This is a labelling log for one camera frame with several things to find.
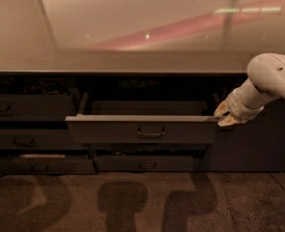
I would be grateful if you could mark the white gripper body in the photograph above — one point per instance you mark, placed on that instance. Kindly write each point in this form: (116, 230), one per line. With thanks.
(240, 107)

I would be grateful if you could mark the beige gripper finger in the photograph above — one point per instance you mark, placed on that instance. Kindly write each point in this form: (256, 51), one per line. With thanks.
(221, 109)
(227, 121)

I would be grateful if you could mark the dark drawer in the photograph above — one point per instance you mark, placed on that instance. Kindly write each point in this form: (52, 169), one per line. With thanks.
(133, 122)
(47, 164)
(149, 146)
(147, 163)
(38, 140)
(43, 108)

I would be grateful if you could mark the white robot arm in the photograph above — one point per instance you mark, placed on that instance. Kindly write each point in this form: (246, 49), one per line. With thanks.
(265, 83)

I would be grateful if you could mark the dark clutter in drawer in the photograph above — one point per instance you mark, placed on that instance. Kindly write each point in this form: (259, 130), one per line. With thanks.
(32, 85)

